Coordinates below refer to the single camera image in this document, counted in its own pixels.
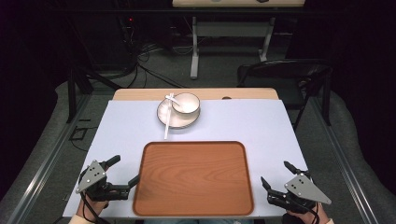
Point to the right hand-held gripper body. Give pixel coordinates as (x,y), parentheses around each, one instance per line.
(303,188)

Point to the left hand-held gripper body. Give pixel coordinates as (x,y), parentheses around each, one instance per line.
(92,175)

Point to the brown wooden tray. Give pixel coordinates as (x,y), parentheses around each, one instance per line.
(193,180)

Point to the white chopstick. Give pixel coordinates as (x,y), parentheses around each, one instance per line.
(166,127)

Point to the white spoon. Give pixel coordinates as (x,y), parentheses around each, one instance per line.
(169,115)
(172,99)

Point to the white plate with dark rim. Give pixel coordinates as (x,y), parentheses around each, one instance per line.
(179,122)

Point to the white bowl with dark rim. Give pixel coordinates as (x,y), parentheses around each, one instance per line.
(188,104)

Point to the person's right hand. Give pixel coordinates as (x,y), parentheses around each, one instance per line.
(309,217)

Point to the person's left hand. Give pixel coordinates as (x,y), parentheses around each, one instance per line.
(91,209)

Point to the white table cover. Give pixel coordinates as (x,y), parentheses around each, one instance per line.
(124,124)

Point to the black metal stand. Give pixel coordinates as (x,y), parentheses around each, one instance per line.
(71,93)

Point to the black chair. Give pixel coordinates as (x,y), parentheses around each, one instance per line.
(280,70)

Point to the light wooden table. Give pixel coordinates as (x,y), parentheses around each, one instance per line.
(218,93)

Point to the black equipment with red light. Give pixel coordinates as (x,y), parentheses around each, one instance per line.
(129,19)

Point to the white-framed background table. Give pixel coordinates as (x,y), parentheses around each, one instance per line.
(230,29)

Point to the metal floor rail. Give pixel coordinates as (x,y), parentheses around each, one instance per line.
(342,161)
(46,169)

